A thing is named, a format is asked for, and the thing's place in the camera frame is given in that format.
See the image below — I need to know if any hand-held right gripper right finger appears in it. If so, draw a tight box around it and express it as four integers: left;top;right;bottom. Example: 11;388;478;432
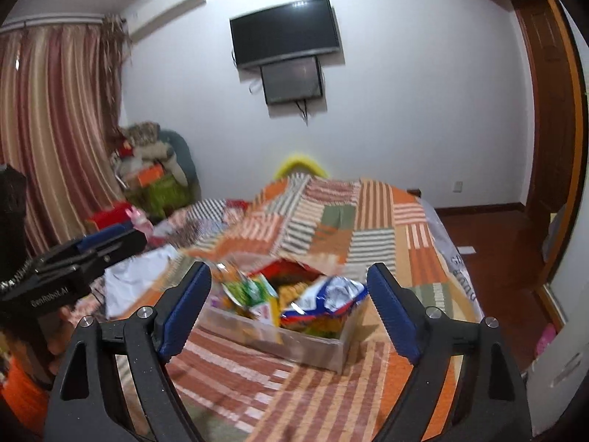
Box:
366;262;535;442

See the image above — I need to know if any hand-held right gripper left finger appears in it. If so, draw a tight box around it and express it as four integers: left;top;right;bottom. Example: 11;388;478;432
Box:
43;260;213;442

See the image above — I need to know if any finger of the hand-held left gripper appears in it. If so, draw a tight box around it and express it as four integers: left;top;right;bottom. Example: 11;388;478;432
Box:
94;228;148;265
77;222;135;252

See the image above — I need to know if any pile of assorted snack packets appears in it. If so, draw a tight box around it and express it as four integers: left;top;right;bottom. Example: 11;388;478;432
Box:
211;260;370;339

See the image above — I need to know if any clear plastic box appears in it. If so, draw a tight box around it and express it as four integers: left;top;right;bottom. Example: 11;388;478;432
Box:
198;262;370;375

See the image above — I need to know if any red box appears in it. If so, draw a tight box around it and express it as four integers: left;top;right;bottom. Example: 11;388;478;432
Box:
87;201;135;232

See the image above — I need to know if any pink toy figure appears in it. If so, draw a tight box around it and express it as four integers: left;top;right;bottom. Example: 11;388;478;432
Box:
126;207;155;236

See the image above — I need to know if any white plastic bag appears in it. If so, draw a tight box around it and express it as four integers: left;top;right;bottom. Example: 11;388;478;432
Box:
103;244;186;319

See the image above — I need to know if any green gift bag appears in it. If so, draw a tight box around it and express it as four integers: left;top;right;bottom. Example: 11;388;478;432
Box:
126;177;195;218

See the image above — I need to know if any blue foil snack pouch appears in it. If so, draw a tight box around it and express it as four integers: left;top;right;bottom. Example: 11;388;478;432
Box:
281;276;369;332

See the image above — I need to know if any orange box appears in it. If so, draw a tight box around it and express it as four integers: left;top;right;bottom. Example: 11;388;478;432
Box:
138;165;166;186

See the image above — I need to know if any checkered patchwork sheet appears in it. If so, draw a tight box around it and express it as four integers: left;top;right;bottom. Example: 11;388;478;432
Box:
156;198;250;250

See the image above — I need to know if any grey round cushion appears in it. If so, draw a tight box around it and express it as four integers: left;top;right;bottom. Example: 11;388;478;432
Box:
156;129;202;200

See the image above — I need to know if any patchwork quilt bed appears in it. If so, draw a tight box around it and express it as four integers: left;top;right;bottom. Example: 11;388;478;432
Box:
106;172;484;442

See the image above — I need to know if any striped curtain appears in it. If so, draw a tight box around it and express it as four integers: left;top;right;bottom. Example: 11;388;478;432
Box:
0;18;128;259

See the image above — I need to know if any yellow hoop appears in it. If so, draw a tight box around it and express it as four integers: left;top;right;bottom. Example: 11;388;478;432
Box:
274;155;330;181

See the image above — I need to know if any small black monitor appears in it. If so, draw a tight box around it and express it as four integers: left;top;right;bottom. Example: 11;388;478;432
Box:
260;55;324;106

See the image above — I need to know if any white air conditioner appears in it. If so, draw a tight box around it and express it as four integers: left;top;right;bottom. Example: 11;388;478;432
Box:
123;0;207;38

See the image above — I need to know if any brown wooden door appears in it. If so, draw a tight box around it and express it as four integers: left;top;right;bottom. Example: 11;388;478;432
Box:
511;0;579;227

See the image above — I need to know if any wall television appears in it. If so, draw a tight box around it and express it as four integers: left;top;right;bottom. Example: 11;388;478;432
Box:
229;0;342;71

